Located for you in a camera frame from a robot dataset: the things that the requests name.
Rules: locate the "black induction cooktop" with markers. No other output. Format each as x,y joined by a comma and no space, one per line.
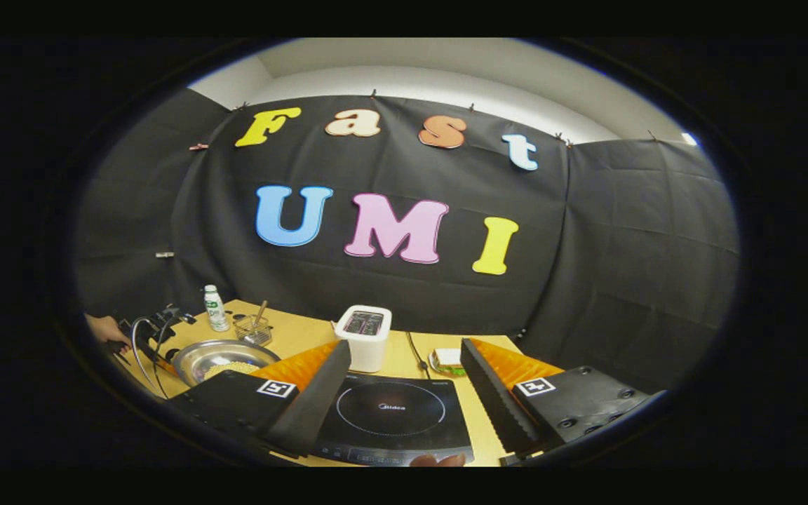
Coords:
390,410

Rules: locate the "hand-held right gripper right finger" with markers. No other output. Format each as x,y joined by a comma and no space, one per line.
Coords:
495,400

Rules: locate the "white toaster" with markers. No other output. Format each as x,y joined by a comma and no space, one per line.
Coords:
365,351

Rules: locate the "sandwich with lettuce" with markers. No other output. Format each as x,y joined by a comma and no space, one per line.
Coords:
447,361

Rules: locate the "small ceiling light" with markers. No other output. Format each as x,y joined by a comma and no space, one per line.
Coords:
689,138

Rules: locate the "white drink bottle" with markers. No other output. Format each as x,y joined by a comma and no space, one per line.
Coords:
216,312

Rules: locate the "pile of yellow soybeans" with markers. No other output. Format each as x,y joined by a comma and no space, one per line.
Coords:
232,369

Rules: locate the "stainless steel pot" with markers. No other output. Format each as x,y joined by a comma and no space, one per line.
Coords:
193,358

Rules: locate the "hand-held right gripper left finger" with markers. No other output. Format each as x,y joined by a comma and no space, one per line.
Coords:
320,400

